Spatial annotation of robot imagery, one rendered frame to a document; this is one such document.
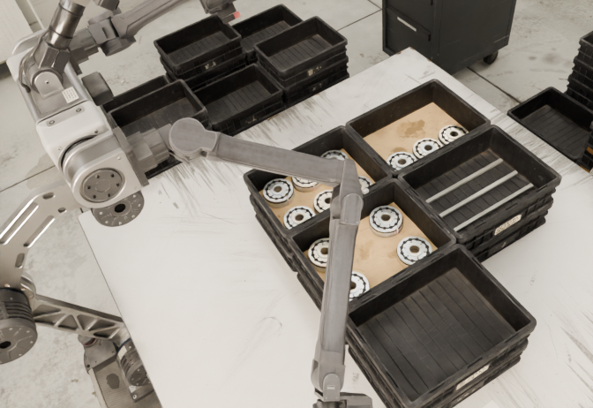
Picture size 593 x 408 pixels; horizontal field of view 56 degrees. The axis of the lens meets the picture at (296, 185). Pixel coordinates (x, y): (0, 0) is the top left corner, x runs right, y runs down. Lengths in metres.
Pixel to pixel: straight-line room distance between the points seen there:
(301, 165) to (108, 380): 1.42
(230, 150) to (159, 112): 1.68
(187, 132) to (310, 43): 1.96
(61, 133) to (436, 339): 1.06
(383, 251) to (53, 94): 1.01
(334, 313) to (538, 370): 0.71
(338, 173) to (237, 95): 1.82
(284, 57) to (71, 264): 1.53
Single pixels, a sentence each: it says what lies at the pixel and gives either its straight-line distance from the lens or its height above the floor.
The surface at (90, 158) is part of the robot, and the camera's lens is 1.22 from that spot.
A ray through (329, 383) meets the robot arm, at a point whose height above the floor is 1.12.
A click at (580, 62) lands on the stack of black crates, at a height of 0.48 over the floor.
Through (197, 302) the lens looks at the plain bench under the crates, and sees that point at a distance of 1.88.
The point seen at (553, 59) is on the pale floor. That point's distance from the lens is 3.84.
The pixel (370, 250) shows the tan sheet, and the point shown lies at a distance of 1.74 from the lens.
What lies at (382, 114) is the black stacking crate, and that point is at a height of 0.90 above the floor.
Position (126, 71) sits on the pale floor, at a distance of 4.14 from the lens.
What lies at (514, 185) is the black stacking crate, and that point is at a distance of 1.94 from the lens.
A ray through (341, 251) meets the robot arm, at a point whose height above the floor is 1.24.
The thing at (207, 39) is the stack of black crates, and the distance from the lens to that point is 3.30.
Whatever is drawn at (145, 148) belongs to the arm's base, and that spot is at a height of 1.48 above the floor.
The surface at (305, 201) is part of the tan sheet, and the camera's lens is 1.87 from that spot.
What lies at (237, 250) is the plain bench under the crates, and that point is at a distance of 1.95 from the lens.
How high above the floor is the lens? 2.27
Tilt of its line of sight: 49 degrees down
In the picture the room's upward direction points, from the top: 11 degrees counter-clockwise
